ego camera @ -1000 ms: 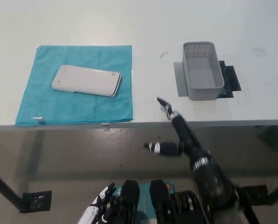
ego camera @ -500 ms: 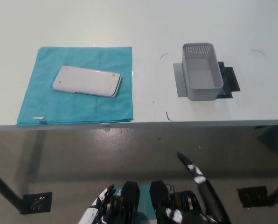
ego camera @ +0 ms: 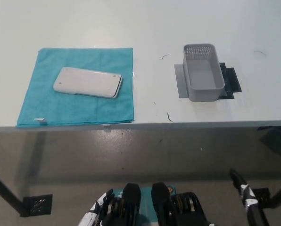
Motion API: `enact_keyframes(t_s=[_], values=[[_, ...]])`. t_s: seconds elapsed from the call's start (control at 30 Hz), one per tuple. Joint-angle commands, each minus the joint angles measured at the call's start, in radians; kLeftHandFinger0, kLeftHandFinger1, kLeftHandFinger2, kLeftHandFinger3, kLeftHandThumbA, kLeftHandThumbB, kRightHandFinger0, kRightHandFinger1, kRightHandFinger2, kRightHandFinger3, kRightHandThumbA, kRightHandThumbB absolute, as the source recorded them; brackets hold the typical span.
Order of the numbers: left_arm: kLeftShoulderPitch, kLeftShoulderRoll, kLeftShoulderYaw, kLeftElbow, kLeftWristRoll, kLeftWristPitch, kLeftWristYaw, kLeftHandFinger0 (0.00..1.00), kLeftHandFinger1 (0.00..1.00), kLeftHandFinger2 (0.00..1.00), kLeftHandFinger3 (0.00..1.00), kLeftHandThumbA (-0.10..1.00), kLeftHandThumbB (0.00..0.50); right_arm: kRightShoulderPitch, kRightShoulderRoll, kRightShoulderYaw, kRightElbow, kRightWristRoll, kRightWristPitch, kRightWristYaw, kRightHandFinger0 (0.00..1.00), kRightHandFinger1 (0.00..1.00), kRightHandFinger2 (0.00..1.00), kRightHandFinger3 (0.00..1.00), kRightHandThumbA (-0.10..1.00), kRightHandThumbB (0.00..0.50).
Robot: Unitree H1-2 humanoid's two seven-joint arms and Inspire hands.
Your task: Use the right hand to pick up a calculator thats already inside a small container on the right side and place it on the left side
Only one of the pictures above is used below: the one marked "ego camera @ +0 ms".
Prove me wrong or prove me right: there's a white and black left hand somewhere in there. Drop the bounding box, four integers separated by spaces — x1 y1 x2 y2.
78 188 115 226

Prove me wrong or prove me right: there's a white and black right hand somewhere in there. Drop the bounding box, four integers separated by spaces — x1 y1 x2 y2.
229 168 259 209

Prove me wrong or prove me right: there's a white rectangular case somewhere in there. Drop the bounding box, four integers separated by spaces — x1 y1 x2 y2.
53 67 124 99

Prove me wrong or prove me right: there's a black floor mounting plate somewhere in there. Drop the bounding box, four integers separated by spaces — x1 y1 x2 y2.
251 187 271 206
22 194 53 216

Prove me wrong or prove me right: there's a teal microfibre cloth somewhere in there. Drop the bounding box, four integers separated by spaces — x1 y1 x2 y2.
16 48 135 128

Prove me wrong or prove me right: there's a grey perforated plastic basket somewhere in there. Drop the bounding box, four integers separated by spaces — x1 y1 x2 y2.
183 43 225 103

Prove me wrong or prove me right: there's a dark table bracket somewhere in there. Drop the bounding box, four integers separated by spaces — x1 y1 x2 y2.
257 126 281 151

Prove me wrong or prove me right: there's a grey and black base plate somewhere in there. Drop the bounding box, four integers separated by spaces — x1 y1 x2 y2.
217 62 243 100

